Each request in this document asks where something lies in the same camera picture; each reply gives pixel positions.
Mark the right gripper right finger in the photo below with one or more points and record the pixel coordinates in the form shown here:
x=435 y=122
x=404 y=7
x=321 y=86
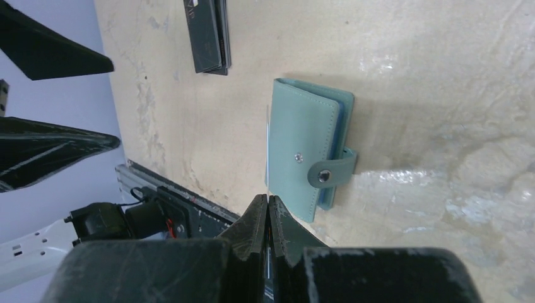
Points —
x=287 y=241

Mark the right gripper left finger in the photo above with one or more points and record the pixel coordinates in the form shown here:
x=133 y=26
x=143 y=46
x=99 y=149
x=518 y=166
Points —
x=240 y=270

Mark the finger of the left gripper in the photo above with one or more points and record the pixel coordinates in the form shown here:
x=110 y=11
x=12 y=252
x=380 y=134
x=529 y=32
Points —
x=41 y=53
x=32 y=151

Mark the teal card holder wallet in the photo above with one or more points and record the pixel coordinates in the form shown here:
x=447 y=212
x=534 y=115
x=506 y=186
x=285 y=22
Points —
x=307 y=156

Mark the black credit card stack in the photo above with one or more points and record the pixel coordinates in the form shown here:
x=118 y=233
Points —
x=209 y=35

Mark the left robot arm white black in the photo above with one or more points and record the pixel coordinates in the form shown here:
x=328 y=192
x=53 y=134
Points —
x=35 y=254

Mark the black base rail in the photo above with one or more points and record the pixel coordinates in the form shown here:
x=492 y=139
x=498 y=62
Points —
x=154 y=211

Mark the aluminium frame rail front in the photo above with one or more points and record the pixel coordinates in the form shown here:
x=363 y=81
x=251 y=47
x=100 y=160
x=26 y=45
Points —
x=133 y=174

